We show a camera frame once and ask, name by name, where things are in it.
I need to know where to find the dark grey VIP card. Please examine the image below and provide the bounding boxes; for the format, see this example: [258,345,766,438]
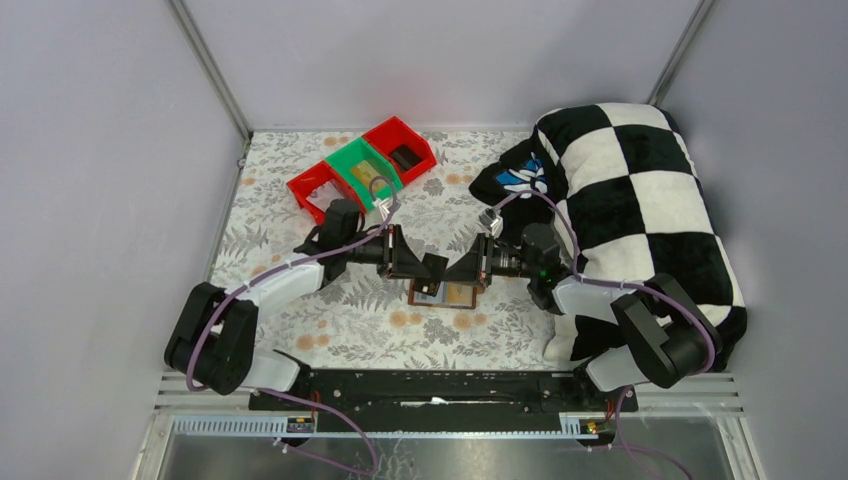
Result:
[413,253,448,297]

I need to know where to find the gold VIP card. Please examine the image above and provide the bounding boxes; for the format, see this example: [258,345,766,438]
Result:
[440,282,476,309]

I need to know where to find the brown leather card holder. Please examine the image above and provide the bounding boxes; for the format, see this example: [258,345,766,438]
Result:
[407,280,478,310]

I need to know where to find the silver card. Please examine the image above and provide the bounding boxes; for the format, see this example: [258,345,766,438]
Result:
[307,181,345,212]

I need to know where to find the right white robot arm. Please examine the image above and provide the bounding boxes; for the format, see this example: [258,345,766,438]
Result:
[443,223,722,393]

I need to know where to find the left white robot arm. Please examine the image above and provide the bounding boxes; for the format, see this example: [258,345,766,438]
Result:
[163,199,430,395]

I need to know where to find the yellow card in green bin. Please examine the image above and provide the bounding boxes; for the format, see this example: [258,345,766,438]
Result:
[349,161,389,197]

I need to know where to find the floral table cloth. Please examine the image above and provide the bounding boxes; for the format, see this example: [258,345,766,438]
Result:
[187,129,690,372]

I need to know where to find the black cap with blue logo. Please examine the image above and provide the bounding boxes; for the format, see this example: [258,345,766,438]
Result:
[469,138,554,245]

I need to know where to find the black item in red bin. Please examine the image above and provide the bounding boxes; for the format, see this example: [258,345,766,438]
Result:
[389,145,422,172]

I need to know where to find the green bin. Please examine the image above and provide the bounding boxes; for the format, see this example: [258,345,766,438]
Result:
[326,137,403,212]

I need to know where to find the red bin near left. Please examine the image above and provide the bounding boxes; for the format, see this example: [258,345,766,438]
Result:
[286,160,365,225]

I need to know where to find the red bin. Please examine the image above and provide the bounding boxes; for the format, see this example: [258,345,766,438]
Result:
[364,116,437,186]
[286,160,365,225]

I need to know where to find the red bin far right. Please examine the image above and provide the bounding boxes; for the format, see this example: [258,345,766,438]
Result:
[364,116,437,186]

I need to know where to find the checkered black white pillow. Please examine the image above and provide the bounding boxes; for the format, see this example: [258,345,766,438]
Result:
[531,103,747,372]

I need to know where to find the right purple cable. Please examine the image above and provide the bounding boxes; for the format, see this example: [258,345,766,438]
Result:
[493,188,720,480]

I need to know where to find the purple cable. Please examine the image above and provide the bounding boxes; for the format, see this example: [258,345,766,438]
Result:
[185,175,402,477]
[493,188,720,480]

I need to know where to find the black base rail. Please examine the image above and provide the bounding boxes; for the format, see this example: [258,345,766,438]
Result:
[290,369,638,433]

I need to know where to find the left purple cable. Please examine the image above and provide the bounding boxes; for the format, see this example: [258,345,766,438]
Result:
[185,175,402,477]

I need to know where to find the aluminium frame rails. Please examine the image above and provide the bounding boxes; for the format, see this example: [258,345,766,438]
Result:
[154,373,744,441]

